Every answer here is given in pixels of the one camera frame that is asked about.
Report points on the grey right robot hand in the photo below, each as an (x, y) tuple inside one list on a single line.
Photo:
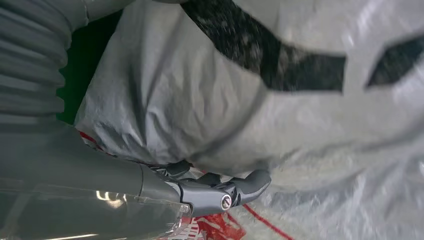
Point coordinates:
[(82, 185)]

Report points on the green conveyor belt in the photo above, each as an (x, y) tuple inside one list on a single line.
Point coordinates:
[(82, 66)]

